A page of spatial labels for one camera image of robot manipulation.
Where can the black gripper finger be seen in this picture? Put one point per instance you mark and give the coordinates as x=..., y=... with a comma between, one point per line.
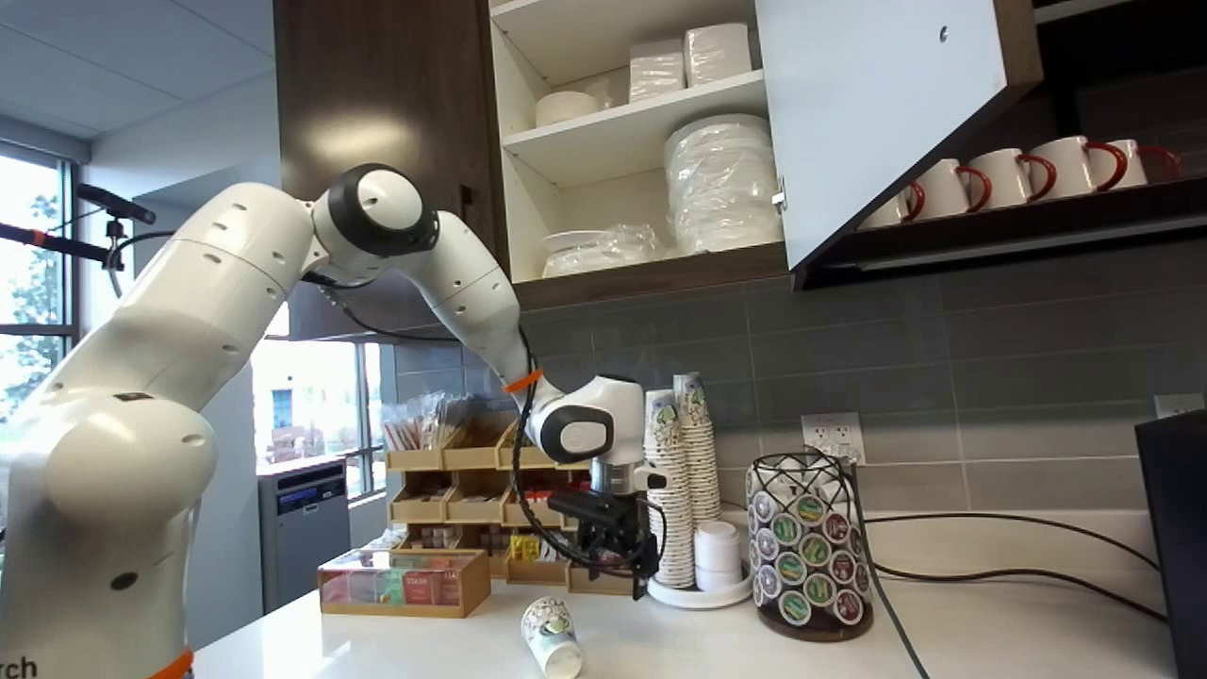
x=640, y=583

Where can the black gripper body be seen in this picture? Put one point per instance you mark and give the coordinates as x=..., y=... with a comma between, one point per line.
x=614, y=524

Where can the patterned paper cup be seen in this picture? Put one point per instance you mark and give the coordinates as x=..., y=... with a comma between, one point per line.
x=552, y=637

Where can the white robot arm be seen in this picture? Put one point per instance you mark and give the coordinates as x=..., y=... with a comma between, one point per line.
x=110, y=450

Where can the dark wood upper cabinet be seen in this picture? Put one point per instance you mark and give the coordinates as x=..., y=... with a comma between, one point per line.
x=405, y=83

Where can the white open cabinet door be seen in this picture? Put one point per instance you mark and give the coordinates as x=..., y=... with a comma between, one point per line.
x=869, y=91

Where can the white round tray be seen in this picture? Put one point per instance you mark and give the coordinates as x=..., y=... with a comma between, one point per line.
x=698, y=596

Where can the stack of white lids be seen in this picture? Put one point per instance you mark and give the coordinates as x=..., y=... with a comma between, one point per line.
x=719, y=554

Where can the stack of paper cups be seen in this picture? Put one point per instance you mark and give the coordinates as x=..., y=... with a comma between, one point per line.
x=674, y=494
x=698, y=442

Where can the wooden tiered condiment rack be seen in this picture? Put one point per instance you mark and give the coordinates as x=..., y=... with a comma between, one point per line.
x=488, y=494

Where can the wooden tea box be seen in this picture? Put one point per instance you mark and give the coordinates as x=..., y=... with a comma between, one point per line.
x=405, y=583

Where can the stack of white plates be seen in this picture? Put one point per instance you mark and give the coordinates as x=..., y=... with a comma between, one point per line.
x=722, y=183

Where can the black coffee machine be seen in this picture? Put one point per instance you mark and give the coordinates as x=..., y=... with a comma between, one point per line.
x=1174, y=478

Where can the wire coffee pod holder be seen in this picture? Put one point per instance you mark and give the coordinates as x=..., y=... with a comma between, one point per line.
x=807, y=558

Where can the wall power outlet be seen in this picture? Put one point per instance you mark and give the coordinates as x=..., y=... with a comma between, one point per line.
x=834, y=434

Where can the white red-handled mug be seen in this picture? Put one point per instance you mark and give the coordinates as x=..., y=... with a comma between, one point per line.
x=938, y=193
x=1008, y=177
x=1078, y=167

